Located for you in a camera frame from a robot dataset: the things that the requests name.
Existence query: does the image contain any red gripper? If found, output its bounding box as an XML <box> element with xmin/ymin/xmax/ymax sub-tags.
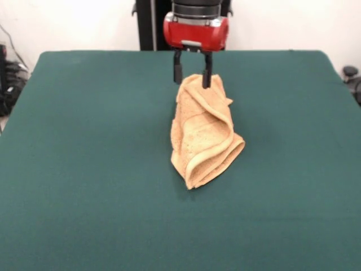
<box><xmin>162</xmin><ymin>12</ymin><xmax>230</xmax><ymax>89</ymax></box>

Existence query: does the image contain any black case with red mark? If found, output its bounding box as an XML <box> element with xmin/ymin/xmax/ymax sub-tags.
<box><xmin>0</xmin><ymin>43</ymin><xmax>7</xmax><ymax>93</ymax></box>

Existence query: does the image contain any tan terry towel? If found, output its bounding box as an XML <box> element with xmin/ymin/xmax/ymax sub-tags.
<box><xmin>170</xmin><ymin>73</ymin><xmax>246</xmax><ymax>190</ymax></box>

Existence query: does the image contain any black round chair part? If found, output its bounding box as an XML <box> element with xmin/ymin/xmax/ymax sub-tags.
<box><xmin>342</xmin><ymin>65</ymin><xmax>361</xmax><ymax>107</ymax></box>

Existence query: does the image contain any thin grey wall cable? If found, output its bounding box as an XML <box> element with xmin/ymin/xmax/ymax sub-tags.
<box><xmin>0</xmin><ymin>24</ymin><xmax>29</xmax><ymax>70</ymax></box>

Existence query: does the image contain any black bag pile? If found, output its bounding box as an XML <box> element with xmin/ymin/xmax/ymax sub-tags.
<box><xmin>0</xmin><ymin>60</ymin><xmax>30</xmax><ymax>117</ymax></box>

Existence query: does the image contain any dark green table cloth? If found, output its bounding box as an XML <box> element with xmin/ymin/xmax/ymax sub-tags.
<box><xmin>0</xmin><ymin>50</ymin><xmax>361</xmax><ymax>271</ymax></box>

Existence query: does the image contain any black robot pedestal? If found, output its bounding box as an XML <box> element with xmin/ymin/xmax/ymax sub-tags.
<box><xmin>131</xmin><ymin>0</ymin><xmax>234</xmax><ymax>51</ymax></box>

